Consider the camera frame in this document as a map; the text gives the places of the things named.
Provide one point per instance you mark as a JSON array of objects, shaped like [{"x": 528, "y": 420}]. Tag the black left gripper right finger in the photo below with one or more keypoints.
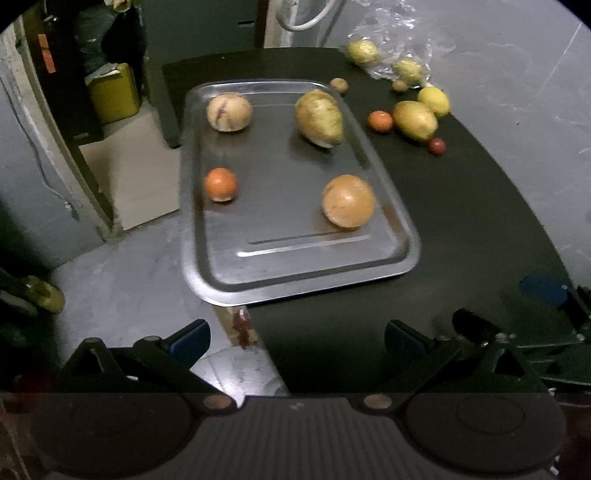
[{"x": 452, "y": 365}]

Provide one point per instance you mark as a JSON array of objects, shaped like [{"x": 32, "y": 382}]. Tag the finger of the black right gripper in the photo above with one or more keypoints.
[
  {"x": 544, "y": 288},
  {"x": 477, "y": 329}
]

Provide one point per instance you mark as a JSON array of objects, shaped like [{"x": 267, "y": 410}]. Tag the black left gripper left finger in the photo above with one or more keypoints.
[{"x": 151, "y": 365}]

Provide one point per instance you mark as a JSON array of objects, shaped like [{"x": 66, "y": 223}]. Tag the round tan orange fruit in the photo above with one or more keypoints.
[{"x": 348, "y": 201}]

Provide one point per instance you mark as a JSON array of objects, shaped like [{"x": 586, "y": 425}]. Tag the silver metal tray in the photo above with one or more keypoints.
[{"x": 272, "y": 240}]

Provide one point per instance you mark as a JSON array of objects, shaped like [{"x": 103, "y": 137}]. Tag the small red fruit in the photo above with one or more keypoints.
[{"x": 437, "y": 146}]

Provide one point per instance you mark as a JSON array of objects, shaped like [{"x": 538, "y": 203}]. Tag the small orange tangerine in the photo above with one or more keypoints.
[{"x": 220, "y": 185}]

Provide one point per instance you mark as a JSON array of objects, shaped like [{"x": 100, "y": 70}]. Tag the yellow lemon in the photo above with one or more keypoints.
[{"x": 436, "y": 99}]

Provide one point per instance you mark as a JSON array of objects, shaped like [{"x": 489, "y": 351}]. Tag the orange tangerine on table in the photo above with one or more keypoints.
[{"x": 380, "y": 121}]

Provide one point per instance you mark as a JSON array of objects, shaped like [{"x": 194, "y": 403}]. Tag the small brown round fruit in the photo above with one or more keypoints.
[{"x": 400, "y": 86}]

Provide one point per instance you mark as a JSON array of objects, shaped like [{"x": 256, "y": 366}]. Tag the right pear in bag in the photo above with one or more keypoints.
[{"x": 409, "y": 71}]

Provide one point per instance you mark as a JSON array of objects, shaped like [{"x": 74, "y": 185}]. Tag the pear in bag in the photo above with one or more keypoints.
[
  {"x": 409, "y": 71},
  {"x": 363, "y": 52}
]

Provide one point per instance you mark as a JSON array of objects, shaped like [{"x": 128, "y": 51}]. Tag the large yellow-green mango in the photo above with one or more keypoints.
[{"x": 319, "y": 118}]

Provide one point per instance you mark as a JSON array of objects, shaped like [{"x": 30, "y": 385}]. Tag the round beige striped fruit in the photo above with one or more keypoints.
[{"x": 229, "y": 112}]

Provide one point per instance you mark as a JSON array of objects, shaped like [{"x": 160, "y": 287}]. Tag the yellow plastic container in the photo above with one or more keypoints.
[{"x": 113, "y": 92}]

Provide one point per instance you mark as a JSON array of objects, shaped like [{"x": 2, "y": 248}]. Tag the small brown kiwi fruit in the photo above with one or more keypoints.
[{"x": 340, "y": 85}]

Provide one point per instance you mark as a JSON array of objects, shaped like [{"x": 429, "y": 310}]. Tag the left pear in bag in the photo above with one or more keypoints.
[{"x": 363, "y": 52}]

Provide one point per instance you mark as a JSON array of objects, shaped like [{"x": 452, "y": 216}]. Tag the clear plastic bag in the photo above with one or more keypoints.
[{"x": 400, "y": 30}]

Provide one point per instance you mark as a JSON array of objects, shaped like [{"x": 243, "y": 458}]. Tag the dark grey box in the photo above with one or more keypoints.
[{"x": 176, "y": 30}]

